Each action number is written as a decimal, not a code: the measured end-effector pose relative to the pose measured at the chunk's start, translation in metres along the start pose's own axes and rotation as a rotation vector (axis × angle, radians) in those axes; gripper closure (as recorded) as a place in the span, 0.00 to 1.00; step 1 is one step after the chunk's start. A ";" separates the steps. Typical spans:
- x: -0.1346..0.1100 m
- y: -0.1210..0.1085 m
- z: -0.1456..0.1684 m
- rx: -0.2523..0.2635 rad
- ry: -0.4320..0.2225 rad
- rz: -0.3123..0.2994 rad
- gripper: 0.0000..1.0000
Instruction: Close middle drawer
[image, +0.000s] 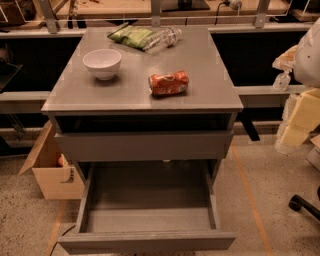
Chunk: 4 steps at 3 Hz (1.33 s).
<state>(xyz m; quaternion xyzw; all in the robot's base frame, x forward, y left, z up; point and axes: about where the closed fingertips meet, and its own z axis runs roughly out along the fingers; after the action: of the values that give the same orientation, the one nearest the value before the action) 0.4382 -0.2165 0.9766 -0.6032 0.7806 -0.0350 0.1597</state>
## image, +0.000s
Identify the grey drawer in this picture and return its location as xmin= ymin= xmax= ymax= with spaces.
xmin=55 ymin=131 xmax=233 ymax=162
xmin=58 ymin=160 xmax=235 ymax=255

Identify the green chip bag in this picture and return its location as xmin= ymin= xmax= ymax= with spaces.
xmin=107 ymin=23 xmax=154 ymax=50

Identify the black floor cable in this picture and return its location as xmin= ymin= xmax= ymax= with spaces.
xmin=49 ymin=223 xmax=77 ymax=256

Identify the black office chair base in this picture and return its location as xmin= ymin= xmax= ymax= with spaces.
xmin=289 ymin=195 xmax=320 ymax=221

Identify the grey top drawer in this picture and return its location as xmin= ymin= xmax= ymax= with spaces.
xmin=55 ymin=131 xmax=233 ymax=162

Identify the clear plastic water bottle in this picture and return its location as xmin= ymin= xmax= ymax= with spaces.
xmin=143 ymin=27 xmax=182 ymax=54

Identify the cardboard box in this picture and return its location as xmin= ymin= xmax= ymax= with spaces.
xmin=19 ymin=121 xmax=84 ymax=200

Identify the hand sanitizer pump bottle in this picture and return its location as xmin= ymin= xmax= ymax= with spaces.
xmin=272 ymin=70 xmax=291 ymax=92

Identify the white bowl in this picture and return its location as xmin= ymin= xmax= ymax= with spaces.
xmin=83 ymin=49 xmax=122 ymax=80

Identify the crushed orange soda can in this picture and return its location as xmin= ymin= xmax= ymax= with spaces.
xmin=148 ymin=71 xmax=189 ymax=96

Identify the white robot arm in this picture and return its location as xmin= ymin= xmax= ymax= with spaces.
xmin=272 ymin=18 xmax=320 ymax=154

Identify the grey drawer cabinet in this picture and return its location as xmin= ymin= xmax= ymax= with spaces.
xmin=42 ymin=27 xmax=243 ymax=175

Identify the monitor stand base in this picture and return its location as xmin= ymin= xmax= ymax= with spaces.
xmin=160 ymin=0 xmax=210 ymax=12

